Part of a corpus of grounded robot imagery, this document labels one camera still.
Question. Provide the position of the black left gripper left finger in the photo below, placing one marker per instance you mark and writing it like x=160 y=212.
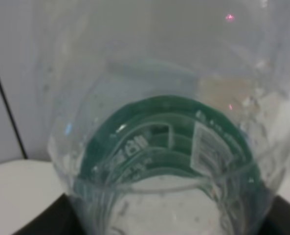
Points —
x=58 y=219

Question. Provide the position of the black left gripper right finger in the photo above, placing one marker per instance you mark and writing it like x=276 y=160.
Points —
x=278 y=219

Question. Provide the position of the clear green-label water bottle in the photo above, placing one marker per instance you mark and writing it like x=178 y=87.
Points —
x=166 y=117

